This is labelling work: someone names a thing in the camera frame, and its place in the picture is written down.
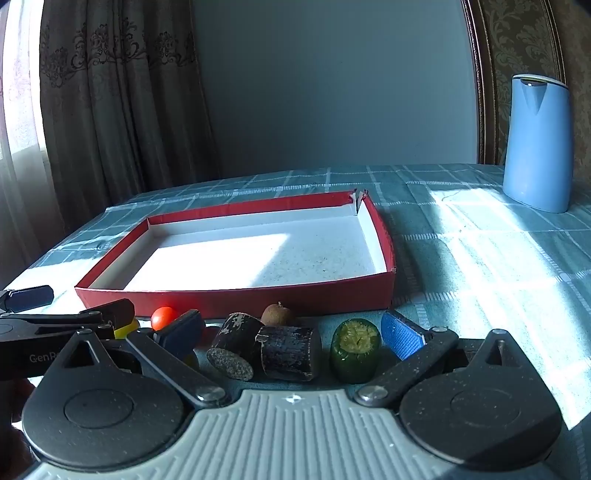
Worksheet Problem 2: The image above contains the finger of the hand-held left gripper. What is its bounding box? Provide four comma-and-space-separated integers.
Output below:
80, 298, 136, 329
0, 285, 55, 313

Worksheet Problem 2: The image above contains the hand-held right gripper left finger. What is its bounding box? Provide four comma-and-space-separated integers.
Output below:
59, 310, 230, 409

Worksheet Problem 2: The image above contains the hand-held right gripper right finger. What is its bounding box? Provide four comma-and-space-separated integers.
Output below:
355, 310, 525, 409

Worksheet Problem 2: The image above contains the yellow-green tomato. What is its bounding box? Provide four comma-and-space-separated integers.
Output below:
114, 318, 140, 340

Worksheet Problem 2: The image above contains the green cucumber piece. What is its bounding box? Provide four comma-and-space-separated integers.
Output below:
329, 318, 382, 385

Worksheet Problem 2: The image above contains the dark sugarcane piece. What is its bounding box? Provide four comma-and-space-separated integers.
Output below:
255, 325, 323, 382
206, 312, 265, 382

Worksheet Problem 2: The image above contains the brown kiwi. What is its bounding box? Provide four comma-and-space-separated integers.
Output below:
261, 302, 295, 328

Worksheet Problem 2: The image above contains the red cardboard box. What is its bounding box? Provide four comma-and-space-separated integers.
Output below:
75, 188, 397, 320

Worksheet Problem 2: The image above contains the sheer white curtain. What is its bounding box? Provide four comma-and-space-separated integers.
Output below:
0, 0, 63, 282

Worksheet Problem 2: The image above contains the brown patterned curtain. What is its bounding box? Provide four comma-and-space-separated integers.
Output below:
39, 0, 219, 223

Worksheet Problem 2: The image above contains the blue plastic jug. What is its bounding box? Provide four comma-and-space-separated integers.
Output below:
502, 74, 574, 214

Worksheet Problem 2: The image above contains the dark wooden frame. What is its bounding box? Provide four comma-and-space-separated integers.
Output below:
461, 0, 570, 167

